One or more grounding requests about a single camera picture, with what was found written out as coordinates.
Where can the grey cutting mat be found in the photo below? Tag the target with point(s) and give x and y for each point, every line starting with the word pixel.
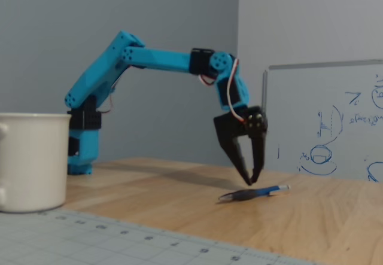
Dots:
pixel 89 241

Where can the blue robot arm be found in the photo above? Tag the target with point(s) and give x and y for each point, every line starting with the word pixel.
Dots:
pixel 155 58

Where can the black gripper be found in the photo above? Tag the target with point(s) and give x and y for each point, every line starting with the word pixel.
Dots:
pixel 228 128

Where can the whiteboard with blue drawings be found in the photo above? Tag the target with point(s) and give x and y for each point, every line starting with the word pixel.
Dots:
pixel 338 121

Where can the cream ceramic mug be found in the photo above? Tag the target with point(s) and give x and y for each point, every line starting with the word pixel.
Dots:
pixel 33 163

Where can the blue and black pen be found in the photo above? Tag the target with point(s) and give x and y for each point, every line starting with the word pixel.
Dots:
pixel 251 193

